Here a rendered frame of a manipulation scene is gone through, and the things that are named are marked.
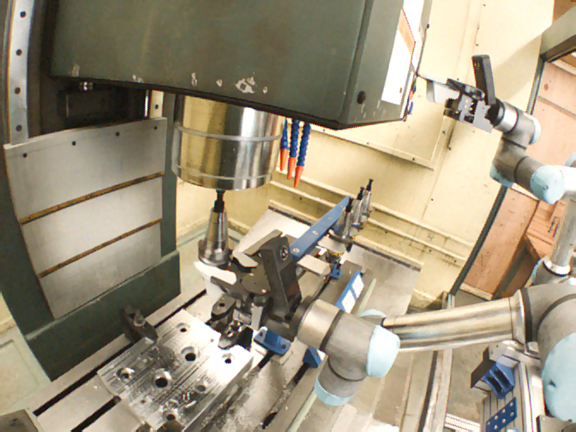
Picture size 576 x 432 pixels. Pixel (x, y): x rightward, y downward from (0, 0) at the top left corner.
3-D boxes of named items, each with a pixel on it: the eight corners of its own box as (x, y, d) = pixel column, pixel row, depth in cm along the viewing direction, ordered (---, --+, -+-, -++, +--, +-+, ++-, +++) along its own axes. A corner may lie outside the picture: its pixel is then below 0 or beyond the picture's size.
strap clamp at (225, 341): (252, 341, 78) (258, 305, 72) (224, 371, 67) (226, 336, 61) (243, 335, 79) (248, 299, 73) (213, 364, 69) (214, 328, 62)
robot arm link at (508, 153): (506, 189, 55) (522, 145, 50) (481, 173, 65) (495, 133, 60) (525, 196, 55) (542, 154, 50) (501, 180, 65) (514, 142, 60)
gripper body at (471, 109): (457, 119, 51) (496, 135, 52) (467, 81, 47) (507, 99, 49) (439, 113, 58) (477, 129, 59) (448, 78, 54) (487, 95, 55)
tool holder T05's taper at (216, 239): (215, 234, 52) (218, 201, 50) (234, 244, 51) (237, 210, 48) (198, 243, 49) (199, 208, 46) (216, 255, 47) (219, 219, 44)
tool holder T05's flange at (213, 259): (214, 242, 55) (215, 231, 54) (239, 256, 52) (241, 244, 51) (190, 255, 50) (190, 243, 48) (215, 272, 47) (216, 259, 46)
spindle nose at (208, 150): (220, 150, 53) (228, 87, 48) (293, 177, 47) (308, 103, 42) (149, 166, 41) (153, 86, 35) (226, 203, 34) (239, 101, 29)
